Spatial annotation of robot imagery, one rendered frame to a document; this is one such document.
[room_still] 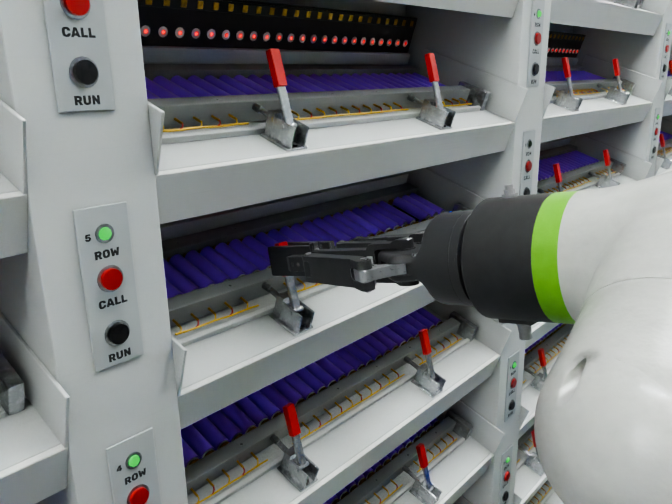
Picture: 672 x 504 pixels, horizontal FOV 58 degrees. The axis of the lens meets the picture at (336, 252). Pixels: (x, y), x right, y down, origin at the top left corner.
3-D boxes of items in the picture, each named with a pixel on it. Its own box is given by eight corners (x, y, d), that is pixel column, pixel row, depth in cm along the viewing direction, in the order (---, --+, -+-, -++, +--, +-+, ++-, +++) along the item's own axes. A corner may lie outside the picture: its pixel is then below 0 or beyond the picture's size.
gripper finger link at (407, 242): (423, 282, 51) (414, 287, 50) (321, 281, 58) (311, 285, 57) (416, 235, 50) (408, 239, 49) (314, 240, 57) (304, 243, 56)
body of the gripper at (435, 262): (464, 321, 44) (366, 313, 51) (516, 290, 50) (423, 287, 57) (451, 219, 43) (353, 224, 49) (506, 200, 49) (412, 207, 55)
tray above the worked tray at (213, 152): (504, 150, 91) (540, 59, 85) (150, 227, 48) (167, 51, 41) (401, 103, 102) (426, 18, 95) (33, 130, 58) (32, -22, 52)
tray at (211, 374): (497, 269, 97) (520, 217, 92) (172, 434, 53) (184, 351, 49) (400, 213, 107) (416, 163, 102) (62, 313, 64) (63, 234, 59)
